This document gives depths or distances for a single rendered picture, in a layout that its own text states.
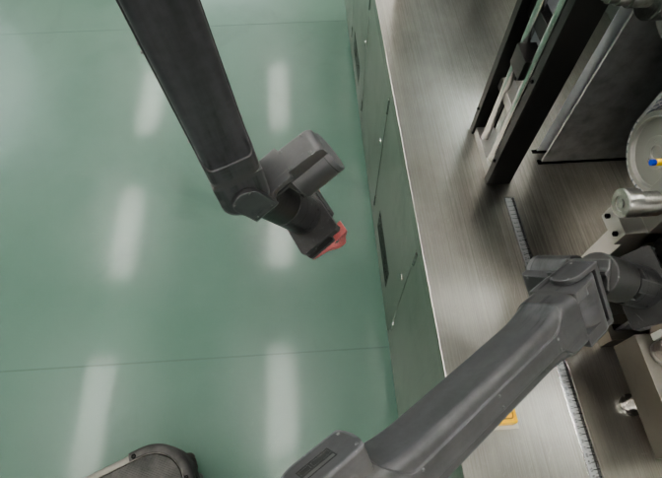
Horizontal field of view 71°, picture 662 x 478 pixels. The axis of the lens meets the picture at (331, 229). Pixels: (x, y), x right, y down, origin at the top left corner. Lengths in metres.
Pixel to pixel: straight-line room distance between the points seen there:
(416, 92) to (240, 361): 1.12
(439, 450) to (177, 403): 1.44
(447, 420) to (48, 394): 1.69
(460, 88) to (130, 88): 1.89
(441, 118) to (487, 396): 0.77
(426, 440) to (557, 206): 0.72
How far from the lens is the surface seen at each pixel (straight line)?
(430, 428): 0.44
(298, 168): 0.56
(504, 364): 0.50
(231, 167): 0.49
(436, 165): 1.04
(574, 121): 1.04
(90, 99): 2.74
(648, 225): 0.78
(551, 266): 0.70
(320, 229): 0.65
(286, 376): 1.75
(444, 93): 1.19
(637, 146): 0.86
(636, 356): 0.83
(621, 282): 0.66
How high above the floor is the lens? 1.69
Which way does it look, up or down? 59 degrees down
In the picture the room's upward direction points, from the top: straight up
